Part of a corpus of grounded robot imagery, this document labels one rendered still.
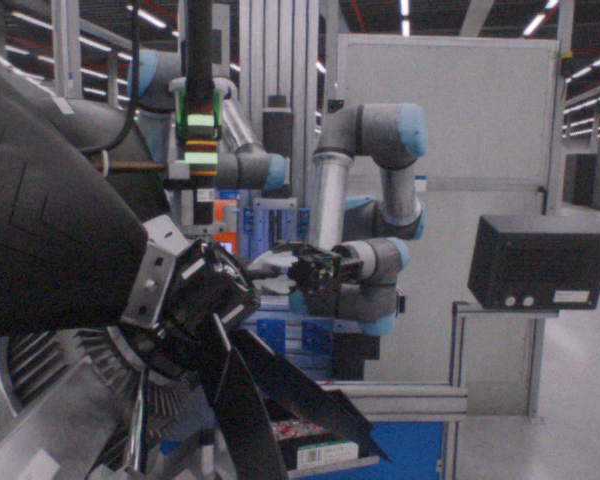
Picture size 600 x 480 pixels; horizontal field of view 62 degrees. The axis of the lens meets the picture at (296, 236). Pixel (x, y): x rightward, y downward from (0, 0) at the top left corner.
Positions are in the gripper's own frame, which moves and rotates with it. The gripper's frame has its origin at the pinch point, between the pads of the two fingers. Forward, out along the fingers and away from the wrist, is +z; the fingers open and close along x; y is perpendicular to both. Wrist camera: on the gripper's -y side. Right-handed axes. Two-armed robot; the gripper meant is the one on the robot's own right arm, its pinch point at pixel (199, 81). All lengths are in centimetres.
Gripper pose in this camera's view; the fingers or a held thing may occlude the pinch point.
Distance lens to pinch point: 71.4
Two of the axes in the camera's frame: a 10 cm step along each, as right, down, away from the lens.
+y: -0.1, 9.9, 1.3
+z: 2.2, 1.3, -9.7
